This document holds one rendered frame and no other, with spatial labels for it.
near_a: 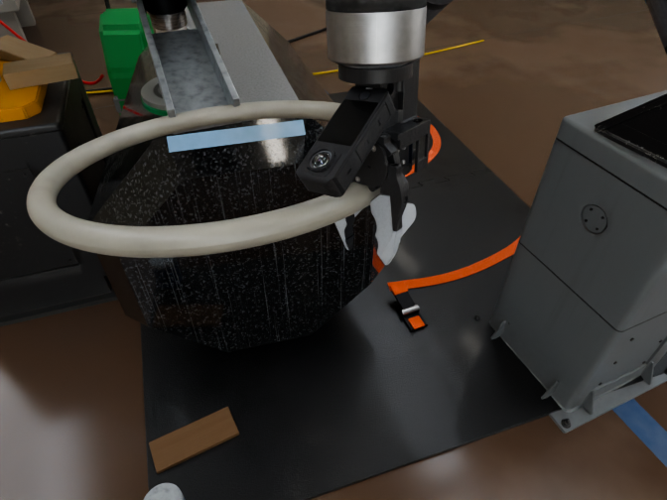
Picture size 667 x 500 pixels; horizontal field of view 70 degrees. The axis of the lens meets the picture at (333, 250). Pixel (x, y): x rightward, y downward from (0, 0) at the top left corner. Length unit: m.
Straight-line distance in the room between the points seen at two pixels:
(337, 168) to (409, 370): 1.33
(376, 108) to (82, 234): 0.30
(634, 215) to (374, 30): 0.97
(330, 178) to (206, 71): 0.66
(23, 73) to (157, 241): 1.40
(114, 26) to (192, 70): 2.14
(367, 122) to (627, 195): 0.94
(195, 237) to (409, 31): 0.26
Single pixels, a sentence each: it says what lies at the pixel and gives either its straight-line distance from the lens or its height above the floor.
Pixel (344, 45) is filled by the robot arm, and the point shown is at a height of 1.27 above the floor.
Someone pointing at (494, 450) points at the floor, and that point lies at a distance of 1.63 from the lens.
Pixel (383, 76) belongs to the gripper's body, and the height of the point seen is 1.25.
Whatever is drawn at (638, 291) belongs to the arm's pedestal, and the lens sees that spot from 1.36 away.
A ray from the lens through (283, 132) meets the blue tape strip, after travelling 1.21.
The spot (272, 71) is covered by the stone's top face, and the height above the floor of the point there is 0.87.
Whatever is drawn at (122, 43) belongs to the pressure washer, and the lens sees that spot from 3.14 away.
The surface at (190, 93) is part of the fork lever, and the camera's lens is 0.98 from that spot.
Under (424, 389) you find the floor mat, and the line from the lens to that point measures 1.66.
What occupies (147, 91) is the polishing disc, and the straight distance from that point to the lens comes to 1.35.
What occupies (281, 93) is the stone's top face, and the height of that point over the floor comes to 0.87.
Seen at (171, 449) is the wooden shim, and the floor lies 0.03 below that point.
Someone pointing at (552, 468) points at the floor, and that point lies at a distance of 1.67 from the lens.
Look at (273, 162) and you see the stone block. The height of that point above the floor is 0.79.
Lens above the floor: 1.42
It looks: 43 degrees down
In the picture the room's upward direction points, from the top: straight up
